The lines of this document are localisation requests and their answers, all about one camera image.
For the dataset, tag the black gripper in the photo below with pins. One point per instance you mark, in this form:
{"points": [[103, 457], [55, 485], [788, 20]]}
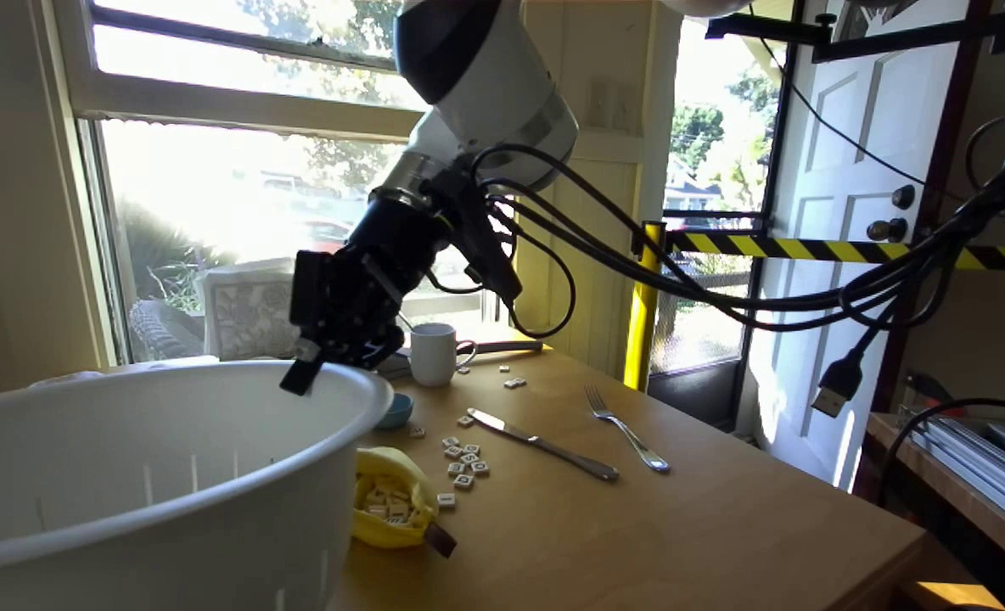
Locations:
{"points": [[347, 299]]}

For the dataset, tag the white plastic colander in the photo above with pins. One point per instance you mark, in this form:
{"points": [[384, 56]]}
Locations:
{"points": [[181, 489]]}

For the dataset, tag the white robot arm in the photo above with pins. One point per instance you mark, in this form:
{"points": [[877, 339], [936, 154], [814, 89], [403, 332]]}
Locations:
{"points": [[493, 121]]}

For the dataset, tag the white plastic container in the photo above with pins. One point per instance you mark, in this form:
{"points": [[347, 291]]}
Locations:
{"points": [[247, 312]]}

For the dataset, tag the small blue measuring cup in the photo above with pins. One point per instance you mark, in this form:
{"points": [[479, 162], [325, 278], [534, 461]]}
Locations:
{"points": [[399, 412]]}

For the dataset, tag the white ceramic mug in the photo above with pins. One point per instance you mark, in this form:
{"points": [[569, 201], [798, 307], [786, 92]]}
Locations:
{"points": [[435, 355]]}

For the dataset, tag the pile of letter tiles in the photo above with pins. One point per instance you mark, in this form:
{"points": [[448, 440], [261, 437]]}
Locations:
{"points": [[462, 467]]}

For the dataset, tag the silver table knife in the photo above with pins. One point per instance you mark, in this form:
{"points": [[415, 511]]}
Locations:
{"points": [[500, 426]]}

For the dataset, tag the yellow black striped barrier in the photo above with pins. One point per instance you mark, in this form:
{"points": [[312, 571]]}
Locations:
{"points": [[896, 287]]}

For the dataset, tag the white door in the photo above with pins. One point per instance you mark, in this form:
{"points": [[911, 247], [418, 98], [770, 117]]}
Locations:
{"points": [[854, 168]]}

